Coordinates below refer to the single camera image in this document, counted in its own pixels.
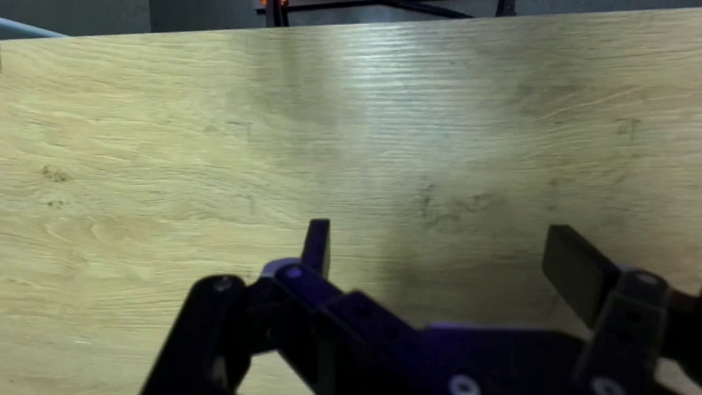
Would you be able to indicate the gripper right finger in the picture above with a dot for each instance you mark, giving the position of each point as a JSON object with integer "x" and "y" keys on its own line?
{"x": 620, "y": 307}

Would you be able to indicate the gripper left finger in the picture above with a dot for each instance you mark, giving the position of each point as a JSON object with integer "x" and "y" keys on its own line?
{"x": 307, "y": 307}

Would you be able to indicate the grey pipe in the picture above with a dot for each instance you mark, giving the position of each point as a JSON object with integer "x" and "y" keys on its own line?
{"x": 24, "y": 28}

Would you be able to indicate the black metal frame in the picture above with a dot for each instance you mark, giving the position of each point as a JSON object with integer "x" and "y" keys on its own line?
{"x": 378, "y": 6}

